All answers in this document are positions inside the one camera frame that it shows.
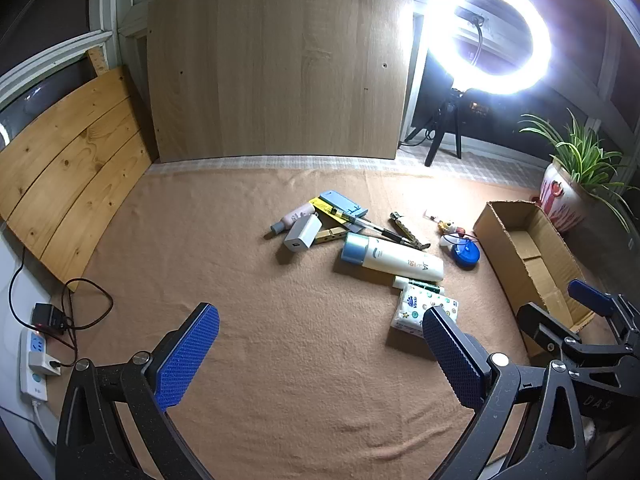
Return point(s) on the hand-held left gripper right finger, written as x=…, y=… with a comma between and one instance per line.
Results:
x=452, y=355

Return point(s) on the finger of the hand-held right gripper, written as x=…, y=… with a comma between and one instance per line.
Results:
x=542, y=327
x=592, y=297

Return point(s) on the patterned folding knife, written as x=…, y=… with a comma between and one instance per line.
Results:
x=407, y=230

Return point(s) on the white power strip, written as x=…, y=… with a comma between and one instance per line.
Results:
x=32, y=385

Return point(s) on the small white object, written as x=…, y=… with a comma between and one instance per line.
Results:
x=446, y=241

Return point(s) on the clear black pen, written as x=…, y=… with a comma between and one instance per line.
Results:
x=372, y=228

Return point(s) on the blue round tape measure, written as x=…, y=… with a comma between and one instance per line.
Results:
x=465, y=256

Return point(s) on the black power adapter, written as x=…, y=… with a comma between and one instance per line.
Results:
x=49, y=317

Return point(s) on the spider plant in painted pot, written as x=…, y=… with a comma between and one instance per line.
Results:
x=562, y=195

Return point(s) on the wooden clothespin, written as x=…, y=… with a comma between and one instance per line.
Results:
x=330, y=235

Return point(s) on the pine slat board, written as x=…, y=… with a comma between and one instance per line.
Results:
x=75, y=175

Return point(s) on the patterned tissue packet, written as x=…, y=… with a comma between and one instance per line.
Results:
x=410, y=310

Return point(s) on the white charger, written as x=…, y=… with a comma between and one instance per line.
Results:
x=302, y=234

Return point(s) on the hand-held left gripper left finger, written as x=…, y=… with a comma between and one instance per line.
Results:
x=187, y=355

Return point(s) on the pink bottle with grey cap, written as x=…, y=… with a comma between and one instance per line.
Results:
x=295, y=216

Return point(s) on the narrow wooden strip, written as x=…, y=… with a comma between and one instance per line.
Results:
x=99, y=62

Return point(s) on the white plug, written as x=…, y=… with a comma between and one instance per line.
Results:
x=44, y=362

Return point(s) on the large light wooden board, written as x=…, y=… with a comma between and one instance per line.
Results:
x=280, y=70

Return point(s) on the yellow and black card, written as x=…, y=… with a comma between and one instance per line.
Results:
x=317, y=204

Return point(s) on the blue phone stand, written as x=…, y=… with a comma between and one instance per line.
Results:
x=340, y=201

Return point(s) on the white lotion bottle blue cap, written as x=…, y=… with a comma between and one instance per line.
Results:
x=395, y=260

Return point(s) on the green patterned tube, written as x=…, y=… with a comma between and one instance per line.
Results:
x=420, y=286

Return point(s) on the cardboard box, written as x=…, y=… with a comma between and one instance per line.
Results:
x=545, y=270

